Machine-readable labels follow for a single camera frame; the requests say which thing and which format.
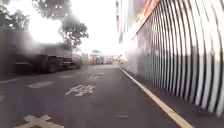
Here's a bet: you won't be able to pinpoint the grey asphalt road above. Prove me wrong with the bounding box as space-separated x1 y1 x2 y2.
0 63 183 128

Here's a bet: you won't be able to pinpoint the building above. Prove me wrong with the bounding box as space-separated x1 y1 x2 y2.
115 0 161 44

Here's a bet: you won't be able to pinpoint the trees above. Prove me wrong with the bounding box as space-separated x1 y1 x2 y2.
0 0 90 52

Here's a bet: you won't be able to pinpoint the dark truck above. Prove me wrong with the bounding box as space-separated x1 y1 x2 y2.
9 44 83 75

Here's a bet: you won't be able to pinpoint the white corrugated metal fence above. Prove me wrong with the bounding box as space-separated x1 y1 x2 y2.
121 0 224 119

